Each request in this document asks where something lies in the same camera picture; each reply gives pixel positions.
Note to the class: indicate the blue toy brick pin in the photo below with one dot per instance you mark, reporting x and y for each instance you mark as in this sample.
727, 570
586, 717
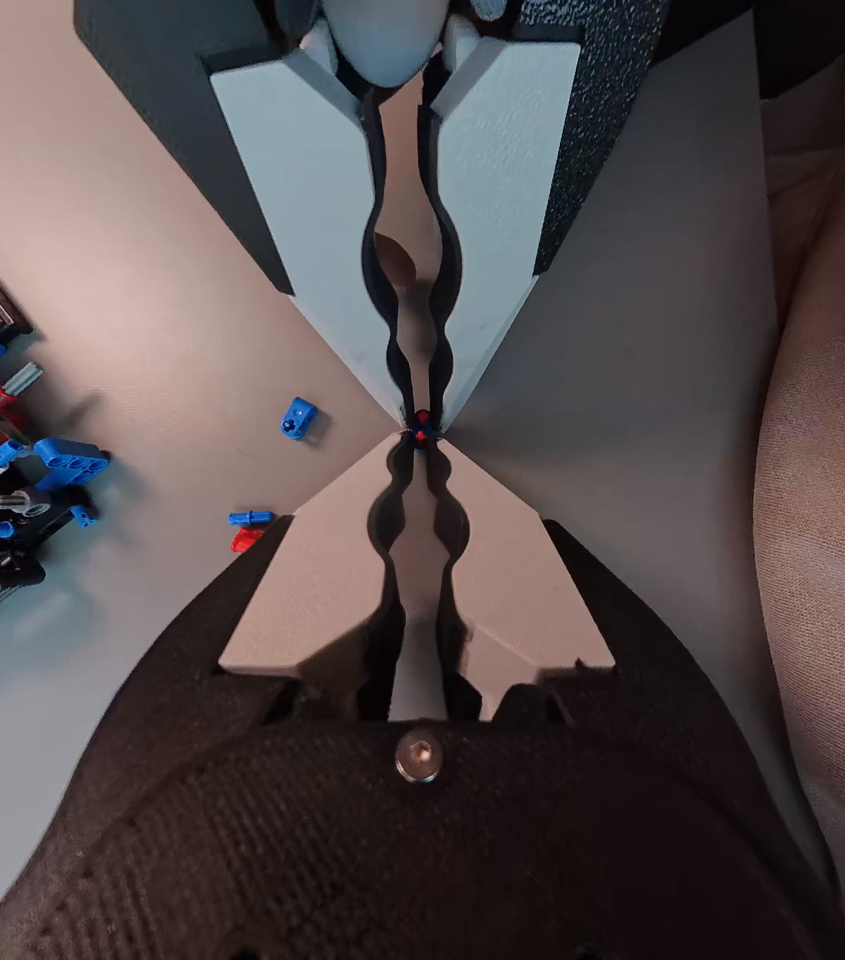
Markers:
250, 517

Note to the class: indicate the grey desk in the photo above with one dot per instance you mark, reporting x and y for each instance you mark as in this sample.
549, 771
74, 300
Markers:
167, 225

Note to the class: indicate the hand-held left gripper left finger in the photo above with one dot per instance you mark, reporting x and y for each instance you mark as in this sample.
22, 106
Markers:
302, 600

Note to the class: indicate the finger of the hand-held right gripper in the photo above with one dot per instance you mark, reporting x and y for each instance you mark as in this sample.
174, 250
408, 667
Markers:
497, 187
295, 187

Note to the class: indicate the blue pin connector block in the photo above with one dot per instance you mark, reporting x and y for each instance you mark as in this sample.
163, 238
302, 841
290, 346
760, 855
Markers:
299, 418

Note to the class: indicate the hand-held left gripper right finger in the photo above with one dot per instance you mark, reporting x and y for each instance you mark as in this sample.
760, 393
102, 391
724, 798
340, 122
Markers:
527, 600

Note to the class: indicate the toy brick car model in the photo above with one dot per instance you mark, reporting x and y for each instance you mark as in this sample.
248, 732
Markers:
10, 480

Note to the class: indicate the small red toy brick piece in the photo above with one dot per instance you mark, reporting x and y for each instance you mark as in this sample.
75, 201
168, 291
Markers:
245, 540

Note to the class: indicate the small blue axle connector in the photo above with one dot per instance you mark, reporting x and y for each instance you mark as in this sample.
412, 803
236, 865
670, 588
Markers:
421, 429

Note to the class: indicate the brown sofa cushion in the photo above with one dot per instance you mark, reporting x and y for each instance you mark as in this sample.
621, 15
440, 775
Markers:
835, 487

